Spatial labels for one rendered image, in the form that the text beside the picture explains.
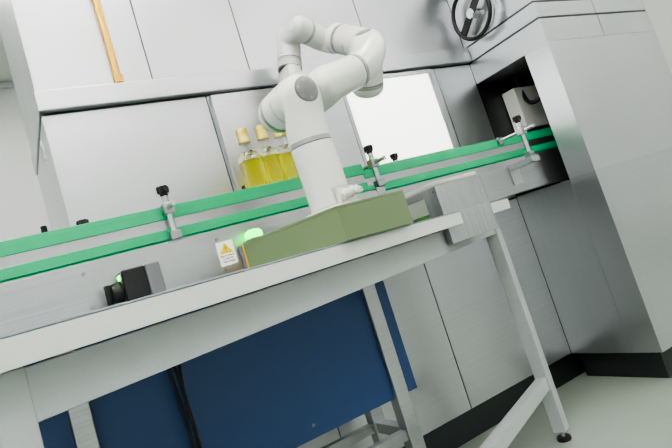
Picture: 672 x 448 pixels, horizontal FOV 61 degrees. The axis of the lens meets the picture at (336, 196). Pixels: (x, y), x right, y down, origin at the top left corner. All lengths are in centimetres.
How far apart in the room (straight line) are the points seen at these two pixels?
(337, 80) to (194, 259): 53
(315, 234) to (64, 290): 55
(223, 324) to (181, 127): 100
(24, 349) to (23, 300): 65
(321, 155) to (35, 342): 72
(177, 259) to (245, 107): 65
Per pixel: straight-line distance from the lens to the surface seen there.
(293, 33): 176
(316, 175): 120
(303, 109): 122
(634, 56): 263
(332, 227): 106
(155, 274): 127
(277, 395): 144
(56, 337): 69
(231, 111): 181
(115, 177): 170
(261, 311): 93
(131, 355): 78
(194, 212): 141
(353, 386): 153
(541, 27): 225
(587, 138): 220
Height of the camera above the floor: 72
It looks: 6 degrees up
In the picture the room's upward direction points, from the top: 18 degrees counter-clockwise
